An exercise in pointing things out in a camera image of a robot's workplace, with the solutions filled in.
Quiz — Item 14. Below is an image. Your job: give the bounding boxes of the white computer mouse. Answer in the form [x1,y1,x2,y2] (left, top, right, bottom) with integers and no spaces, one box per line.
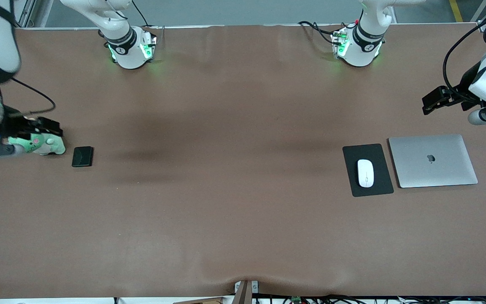
[356,159,375,188]

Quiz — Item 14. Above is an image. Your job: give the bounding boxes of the black mouse pad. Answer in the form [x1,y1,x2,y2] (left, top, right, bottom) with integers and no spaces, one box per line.
[343,144,394,198]

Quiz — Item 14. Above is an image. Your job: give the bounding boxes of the green plush dinosaur toy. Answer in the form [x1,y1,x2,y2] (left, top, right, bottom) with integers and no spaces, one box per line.
[8,134,66,156]

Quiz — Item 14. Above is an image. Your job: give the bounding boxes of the silver closed laptop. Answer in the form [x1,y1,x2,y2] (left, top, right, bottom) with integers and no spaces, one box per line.
[388,134,478,189]

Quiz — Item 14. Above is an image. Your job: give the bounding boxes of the brown table cover mat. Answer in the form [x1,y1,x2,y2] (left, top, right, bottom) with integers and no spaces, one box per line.
[0,23,486,298]

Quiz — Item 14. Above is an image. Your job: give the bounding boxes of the aluminium frame struts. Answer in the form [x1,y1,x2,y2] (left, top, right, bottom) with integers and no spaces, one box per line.
[14,0,54,28]

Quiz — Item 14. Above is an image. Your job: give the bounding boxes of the black base cable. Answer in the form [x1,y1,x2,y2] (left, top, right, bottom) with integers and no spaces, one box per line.
[298,20,337,45]

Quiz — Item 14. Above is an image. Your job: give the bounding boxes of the brown wooden post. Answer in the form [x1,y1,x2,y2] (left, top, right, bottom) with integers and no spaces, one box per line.
[235,280,253,304]

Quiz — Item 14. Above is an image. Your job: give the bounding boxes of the small metal bracket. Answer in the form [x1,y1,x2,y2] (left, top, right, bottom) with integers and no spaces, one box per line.
[234,280,259,294]

